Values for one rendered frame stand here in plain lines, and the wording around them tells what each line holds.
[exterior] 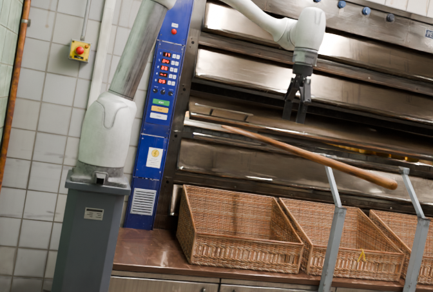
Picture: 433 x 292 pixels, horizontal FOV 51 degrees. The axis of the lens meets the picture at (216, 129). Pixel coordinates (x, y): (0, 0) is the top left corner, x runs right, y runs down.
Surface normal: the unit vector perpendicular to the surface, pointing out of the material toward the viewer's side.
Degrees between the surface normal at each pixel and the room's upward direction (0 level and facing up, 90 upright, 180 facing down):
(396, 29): 90
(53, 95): 90
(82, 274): 90
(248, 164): 70
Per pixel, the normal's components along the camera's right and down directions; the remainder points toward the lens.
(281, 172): 0.30, -0.24
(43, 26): 0.26, 0.10
